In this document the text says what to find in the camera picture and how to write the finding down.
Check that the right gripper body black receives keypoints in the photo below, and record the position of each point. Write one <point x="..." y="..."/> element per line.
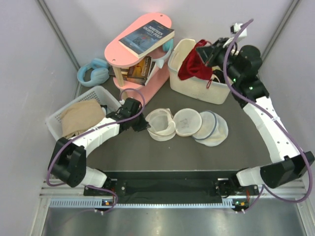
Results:
<point x="217" y="56"/>

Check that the red bra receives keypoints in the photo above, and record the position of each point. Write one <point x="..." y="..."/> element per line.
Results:
<point x="192" y="66"/>

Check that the beige trim mesh laundry bag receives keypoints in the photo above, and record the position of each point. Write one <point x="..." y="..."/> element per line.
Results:
<point x="164" y="125"/>

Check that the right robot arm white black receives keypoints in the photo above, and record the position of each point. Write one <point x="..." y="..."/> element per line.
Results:
<point x="240" y="69"/>

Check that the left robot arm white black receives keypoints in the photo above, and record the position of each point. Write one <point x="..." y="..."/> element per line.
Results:
<point x="69" y="159"/>

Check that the cream plastic laundry basket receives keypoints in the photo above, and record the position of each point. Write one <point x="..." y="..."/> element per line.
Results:
<point x="215" y="92"/>

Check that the grey trim mesh laundry bag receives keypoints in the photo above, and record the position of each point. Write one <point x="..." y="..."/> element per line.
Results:
<point x="213" y="131"/>

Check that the clothes pile in cream basket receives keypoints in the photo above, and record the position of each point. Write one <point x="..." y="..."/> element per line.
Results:
<point x="217" y="75"/>

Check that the white plastic perforated basket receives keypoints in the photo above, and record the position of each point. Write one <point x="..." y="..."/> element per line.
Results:
<point x="103" y="97"/>

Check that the brown orange book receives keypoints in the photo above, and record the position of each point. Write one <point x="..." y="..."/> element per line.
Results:
<point x="142" y="72"/>

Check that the blue headphones on floor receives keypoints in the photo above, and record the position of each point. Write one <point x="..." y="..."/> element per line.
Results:
<point x="99" y="73"/>

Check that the beige folded cloth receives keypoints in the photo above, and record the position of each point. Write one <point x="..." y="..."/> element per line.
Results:
<point x="80" y="116"/>

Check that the dark blue paperback book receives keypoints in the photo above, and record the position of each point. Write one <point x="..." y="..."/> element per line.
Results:
<point x="145" y="39"/>

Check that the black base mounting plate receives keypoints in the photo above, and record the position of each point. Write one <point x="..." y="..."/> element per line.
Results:
<point x="212" y="183"/>

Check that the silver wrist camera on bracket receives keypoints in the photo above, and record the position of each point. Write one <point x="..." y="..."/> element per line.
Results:
<point x="235" y="28"/>

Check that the grey slotted cable duct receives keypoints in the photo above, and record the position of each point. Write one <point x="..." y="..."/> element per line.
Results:
<point x="104" y="203"/>

